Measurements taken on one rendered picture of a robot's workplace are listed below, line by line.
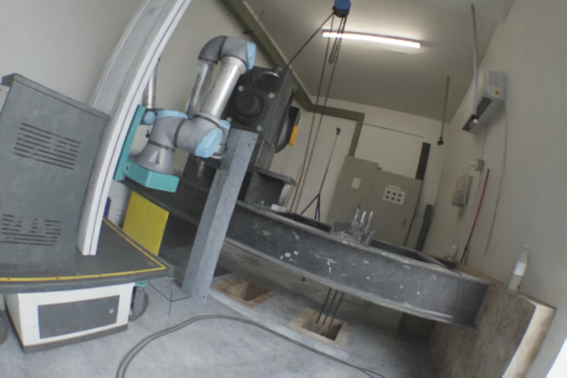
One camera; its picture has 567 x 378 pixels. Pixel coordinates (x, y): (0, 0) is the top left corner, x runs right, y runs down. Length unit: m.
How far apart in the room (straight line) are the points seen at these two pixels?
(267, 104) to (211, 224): 0.82
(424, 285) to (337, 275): 0.46
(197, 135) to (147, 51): 0.38
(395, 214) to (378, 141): 1.37
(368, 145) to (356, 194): 0.98
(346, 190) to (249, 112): 3.15
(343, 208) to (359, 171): 0.68
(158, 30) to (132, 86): 0.24
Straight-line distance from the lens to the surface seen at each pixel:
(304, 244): 1.43
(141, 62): 1.04
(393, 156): 4.80
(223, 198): 1.46
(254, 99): 1.64
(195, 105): 1.17
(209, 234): 1.50
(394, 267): 1.38
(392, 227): 4.42
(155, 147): 0.97
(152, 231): 2.01
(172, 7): 1.13
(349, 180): 4.51
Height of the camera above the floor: 0.79
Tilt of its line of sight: 6 degrees up
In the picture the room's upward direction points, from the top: 18 degrees clockwise
